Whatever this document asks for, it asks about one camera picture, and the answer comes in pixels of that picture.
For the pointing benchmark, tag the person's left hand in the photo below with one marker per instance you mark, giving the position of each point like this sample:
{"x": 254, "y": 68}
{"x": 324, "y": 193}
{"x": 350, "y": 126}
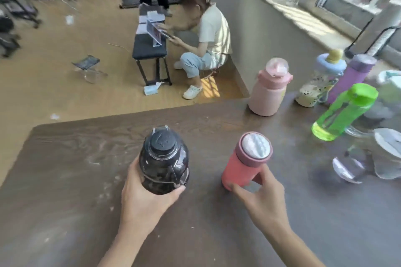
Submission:
{"x": 137, "y": 204}

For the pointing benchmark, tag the person's right hand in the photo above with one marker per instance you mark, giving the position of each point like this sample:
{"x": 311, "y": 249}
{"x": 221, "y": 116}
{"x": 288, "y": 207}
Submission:
{"x": 266, "y": 204}

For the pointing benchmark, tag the person's right thumb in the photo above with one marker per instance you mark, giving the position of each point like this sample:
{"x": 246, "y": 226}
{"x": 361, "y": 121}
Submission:
{"x": 240, "y": 191}

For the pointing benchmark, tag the person's left thumb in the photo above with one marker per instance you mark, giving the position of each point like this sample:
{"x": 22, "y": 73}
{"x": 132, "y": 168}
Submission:
{"x": 175, "y": 193}

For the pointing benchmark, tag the red bottle with pink lid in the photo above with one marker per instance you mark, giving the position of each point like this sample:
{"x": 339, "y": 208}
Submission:
{"x": 242, "y": 163}

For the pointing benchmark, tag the black translucent water bottle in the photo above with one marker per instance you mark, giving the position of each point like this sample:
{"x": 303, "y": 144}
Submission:
{"x": 163, "y": 160}

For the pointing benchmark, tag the person's left forearm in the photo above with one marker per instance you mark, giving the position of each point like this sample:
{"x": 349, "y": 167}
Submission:
{"x": 125, "y": 246}

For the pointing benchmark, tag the person's right forearm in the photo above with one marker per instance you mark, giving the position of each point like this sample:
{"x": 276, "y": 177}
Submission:
{"x": 294, "y": 248}

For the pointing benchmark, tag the white clog shoe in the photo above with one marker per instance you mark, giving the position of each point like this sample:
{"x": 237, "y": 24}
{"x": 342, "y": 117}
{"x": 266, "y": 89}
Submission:
{"x": 192, "y": 92}

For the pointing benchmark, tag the pink bottle with dome lid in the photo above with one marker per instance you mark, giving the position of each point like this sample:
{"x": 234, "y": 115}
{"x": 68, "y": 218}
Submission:
{"x": 268, "y": 91}

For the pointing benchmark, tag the crumpled paper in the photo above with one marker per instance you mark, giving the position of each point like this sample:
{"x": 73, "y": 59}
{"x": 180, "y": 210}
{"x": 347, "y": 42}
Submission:
{"x": 153, "y": 88}

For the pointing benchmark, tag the green translucent bottle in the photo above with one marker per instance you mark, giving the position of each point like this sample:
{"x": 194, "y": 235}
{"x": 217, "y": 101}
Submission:
{"x": 341, "y": 112}

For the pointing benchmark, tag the patterned bottle with blue lid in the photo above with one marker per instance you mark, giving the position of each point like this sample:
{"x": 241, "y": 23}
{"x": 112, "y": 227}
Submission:
{"x": 318, "y": 83}

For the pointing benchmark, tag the black bench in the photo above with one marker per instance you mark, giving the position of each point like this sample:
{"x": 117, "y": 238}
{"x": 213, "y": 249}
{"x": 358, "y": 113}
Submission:
{"x": 149, "y": 49}

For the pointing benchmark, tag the clear glass pitcher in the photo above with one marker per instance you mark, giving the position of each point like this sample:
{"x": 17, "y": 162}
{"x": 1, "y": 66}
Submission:
{"x": 382, "y": 154}

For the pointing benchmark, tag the purple bottle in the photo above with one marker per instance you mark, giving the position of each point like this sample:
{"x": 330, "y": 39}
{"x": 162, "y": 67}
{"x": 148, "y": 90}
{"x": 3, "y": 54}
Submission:
{"x": 349, "y": 80}

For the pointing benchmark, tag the tablet on stand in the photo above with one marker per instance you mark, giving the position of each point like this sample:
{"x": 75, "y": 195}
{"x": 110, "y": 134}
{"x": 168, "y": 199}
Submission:
{"x": 154, "y": 32}

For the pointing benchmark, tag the white and mint bottle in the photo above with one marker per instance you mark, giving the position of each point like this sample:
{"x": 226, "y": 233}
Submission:
{"x": 388, "y": 94}

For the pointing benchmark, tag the white papers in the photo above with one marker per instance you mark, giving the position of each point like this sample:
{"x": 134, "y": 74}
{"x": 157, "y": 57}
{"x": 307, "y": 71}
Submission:
{"x": 153, "y": 15}

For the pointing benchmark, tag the row of black strollers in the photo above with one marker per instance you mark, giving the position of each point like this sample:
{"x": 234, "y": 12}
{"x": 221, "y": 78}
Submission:
{"x": 18, "y": 4}

